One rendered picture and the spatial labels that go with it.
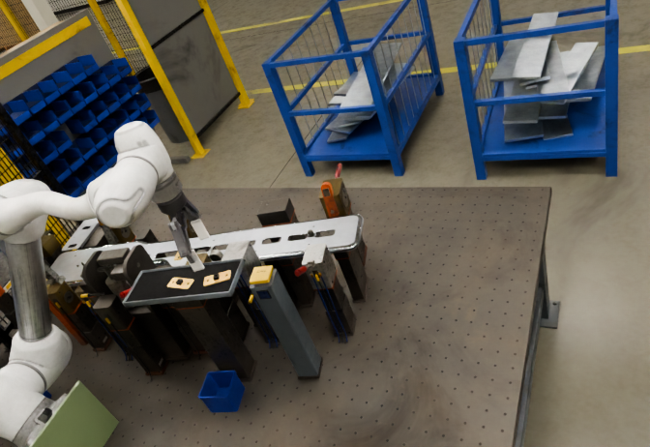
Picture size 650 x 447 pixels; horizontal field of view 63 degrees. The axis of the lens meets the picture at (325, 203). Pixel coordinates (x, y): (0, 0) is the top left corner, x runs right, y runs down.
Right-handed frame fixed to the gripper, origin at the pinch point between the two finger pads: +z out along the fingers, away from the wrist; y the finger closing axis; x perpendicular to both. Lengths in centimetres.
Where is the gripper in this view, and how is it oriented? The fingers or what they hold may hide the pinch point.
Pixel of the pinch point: (200, 251)
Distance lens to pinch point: 156.2
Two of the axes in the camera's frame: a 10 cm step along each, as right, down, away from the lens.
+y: -0.6, -5.7, 8.2
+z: 3.0, 7.7, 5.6
